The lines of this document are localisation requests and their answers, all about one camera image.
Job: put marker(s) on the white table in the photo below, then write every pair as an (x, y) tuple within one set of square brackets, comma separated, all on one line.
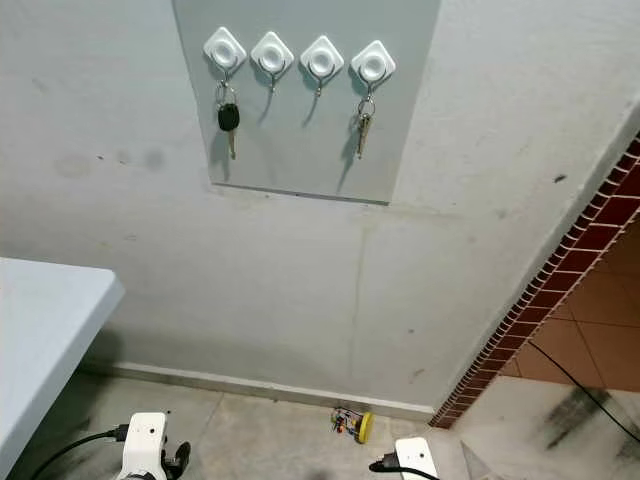
[(50, 340)]

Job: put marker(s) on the small yellow toy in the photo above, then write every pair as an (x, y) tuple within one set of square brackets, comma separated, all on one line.
[(364, 427)]

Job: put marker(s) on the black car key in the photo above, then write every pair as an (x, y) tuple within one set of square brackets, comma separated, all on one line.
[(228, 117)]

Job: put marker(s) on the red brick tile strip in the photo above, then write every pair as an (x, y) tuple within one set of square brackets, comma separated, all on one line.
[(560, 270)]

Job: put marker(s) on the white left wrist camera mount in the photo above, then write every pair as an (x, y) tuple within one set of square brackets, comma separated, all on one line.
[(145, 445)]

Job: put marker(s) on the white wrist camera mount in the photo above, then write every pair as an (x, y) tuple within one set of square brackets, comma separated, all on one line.
[(417, 457), (145, 445)]

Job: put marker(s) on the grey wall baseboard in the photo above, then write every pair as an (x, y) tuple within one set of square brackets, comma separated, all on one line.
[(260, 388)]

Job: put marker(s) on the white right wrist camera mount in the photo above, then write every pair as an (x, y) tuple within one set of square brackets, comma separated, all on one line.
[(417, 457)]

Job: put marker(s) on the grey wall board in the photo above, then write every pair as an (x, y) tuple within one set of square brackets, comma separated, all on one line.
[(290, 150)]

